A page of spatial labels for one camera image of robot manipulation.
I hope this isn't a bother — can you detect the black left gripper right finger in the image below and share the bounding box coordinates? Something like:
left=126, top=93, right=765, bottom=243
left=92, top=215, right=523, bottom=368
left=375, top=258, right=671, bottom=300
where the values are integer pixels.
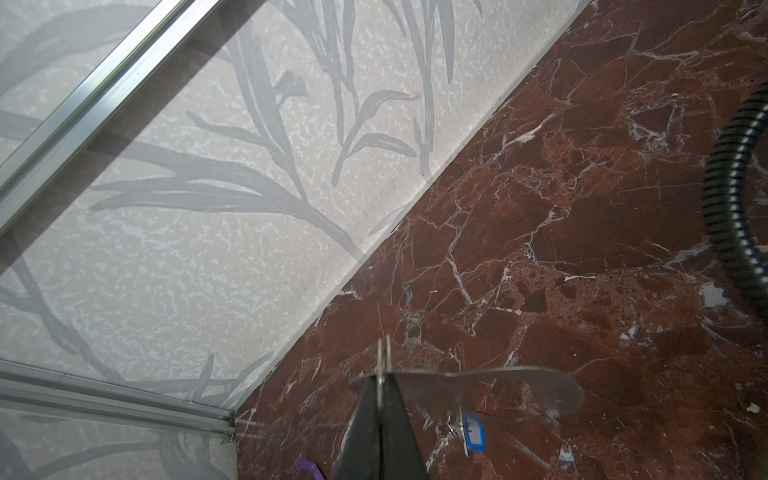
left=380, top=374, right=428, bottom=480

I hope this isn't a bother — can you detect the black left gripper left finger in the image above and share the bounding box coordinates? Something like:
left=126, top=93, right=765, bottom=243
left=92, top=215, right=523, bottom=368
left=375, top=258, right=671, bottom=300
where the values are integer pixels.
left=334, top=378, right=381, bottom=480

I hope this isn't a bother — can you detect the silver key blue tag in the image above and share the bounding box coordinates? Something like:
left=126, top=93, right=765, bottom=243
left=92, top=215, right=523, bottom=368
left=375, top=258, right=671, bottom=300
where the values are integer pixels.
left=440, top=406, right=487, bottom=455

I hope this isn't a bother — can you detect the steel perforated key holder plate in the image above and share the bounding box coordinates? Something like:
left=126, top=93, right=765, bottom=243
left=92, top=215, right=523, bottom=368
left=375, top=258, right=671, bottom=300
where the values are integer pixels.
left=384, top=360, right=585, bottom=422

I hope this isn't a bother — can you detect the purple pink garden fork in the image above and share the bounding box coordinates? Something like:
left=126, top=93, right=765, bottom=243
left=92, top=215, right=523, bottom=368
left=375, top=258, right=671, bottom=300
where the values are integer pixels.
left=295, top=458, right=325, bottom=480

